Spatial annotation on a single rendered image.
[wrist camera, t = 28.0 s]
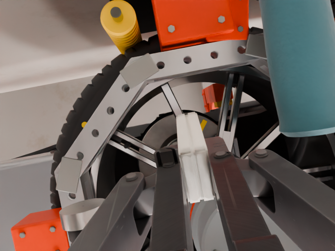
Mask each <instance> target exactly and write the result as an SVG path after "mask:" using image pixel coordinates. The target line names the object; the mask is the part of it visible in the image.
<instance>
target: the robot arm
mask: <svg viewBox="0 0 335 251"><path fill-rule="evenodd" d="M176 126H177V142H178V144H176V145H170V146H165V147H163V148H160V149H158V150H156V151H155V152H154V158H155V162H156V167H157V170H156V173H155V174H153V175H150V176H148V177H144V174H143V173H141V172H131V173H128V174H126V175H125V176H123V177H122V178H121V179H120V180H119V181H118V183H117V184H116V185H115V187H114V188H113V189H112V191H111V192H110V194H109V195H108V196H107V198H106V199H105V200H104V202H103V203H102V204H101V206H100V207H99V208H98V210H97V211H96V212H95V214H94V215H93V216H92V218H91V219H90V220H89V222H88V223H87V224H86V226H85V227H84V229H83V230H82V231H81V233H80V234H79V235H78V237H77V238H76V239H75V241H74V242H73V243H72V245H71V246H70V247H69V249H68V250H67V251H140V250H141V248H142V246H143V244H144V241H145V239H146V237H147V235H148V232H149V230H150V228H151V238H150V249H149V251H194V249H193V240H192V231H191V221H190V212H189V203H188V202H190V203H196V202H200V200H202V199H204V201H207V200H214V197H215V198H216V204H217V210H218V212H219V214H220V218H221V222H222V226H223V230H224V234H225V238H226V242H227V246H228V250H229V251H285V250H284V248H283V246H282V244H281V242H280V240H279V238H278V237H277V235H276V234H274V235H272V234H271V233H270V231H269V229H268V226H267V224H266V222H265V220H264V218H263V216H262V214H261V212H260V210H259V207H260V208H261V209H262V210H263V211H264V212H265V213H266V214H267V215H268V216H269V217H270V218H271V219H272V220H273V221H274V223H275V224H276V225H277V226H278V227H279V228H280V229H281V230H282V231H283V232H284V233H285V234H286V235H287V236H288V237H289V238H290V239H291V240H292V241H293V242H294V243H295V244H296V245H297V246H298V247H299V248H300V249H301V250H302V251H335V190H334V189H332V188H331V187H329V186H327V185H326V184H324V183H322V182H321V181H319V180H318V179H316V178H315V177H313V176H311V175H310V174H308V173H307V172H305V171H303V170H302V169H300V168H299V167H297V166H296V165H294V164H292V163H291V162H289V161H288V160H286V159H284V158H283V157H281V156H280V155H278V154H277V153H275V152H273V151H271V150H268V149H258V150H255V151H252V152H250V153H249V154H248V159H240V158H235V157H234V155H233V153H232V152H230V151H229V150H228V148H227V146H226V143H225V141H224V139H223V138H221V137H219V136H216V137H211V138H205V139H204V136H203V133H202V129H201V126H200V123H199V119H198V116H197V113H195V112H191V113H188V115H185V114H181V115H177V117H176ZM258 206H259V207H258Z"/></svg>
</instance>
